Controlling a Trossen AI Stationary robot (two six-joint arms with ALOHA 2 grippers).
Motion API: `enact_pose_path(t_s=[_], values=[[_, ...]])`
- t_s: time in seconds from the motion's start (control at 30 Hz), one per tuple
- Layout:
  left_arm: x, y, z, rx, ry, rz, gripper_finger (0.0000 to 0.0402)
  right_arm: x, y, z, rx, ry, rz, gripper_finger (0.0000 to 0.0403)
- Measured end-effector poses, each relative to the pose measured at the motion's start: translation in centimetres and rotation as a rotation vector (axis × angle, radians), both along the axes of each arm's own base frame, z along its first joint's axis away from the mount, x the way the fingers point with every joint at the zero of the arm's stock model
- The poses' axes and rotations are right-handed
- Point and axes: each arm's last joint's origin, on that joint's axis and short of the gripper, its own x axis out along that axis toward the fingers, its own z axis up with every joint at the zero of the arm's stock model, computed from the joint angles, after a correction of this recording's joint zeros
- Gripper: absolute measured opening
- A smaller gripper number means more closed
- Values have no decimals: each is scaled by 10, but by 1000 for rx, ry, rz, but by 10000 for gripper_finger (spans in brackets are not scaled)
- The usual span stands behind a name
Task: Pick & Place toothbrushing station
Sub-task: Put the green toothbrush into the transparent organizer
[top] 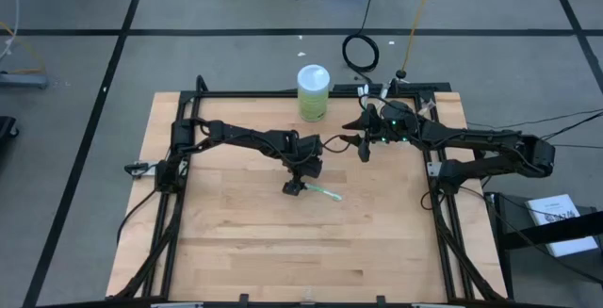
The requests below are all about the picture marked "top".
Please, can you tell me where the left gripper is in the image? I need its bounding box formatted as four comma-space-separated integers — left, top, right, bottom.
282, 155, 326, 198

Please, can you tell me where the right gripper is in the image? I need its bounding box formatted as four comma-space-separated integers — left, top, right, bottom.
338, 101, 421, 163

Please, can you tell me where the white booklet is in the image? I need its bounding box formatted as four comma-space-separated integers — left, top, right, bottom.
525, 193, 599, 258

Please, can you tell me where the green disinfecting wipes canister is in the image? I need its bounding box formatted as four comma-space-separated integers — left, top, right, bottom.
296, 64, 332, 123

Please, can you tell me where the black chair base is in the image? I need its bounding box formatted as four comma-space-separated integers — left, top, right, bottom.
0, 115, 20, 158

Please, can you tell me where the yellow hanging cable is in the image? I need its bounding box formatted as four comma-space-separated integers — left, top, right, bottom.
395, 0, 440, 83

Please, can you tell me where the black coiled cable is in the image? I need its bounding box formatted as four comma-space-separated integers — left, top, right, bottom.
342, 0, 381, 84

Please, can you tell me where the grey floor base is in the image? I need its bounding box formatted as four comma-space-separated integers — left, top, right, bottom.
0, 72, 51, 90

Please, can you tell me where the orange floor cable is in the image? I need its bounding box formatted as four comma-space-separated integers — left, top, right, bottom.
0, 19, 47, 76

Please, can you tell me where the black side stand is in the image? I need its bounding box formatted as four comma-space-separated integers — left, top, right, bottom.
484, 189, 603, 300

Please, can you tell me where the white floor cable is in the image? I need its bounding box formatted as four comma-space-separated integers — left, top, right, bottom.
0, 0, 23, 59

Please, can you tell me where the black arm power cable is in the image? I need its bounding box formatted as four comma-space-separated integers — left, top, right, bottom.
116, 187, 159, 248

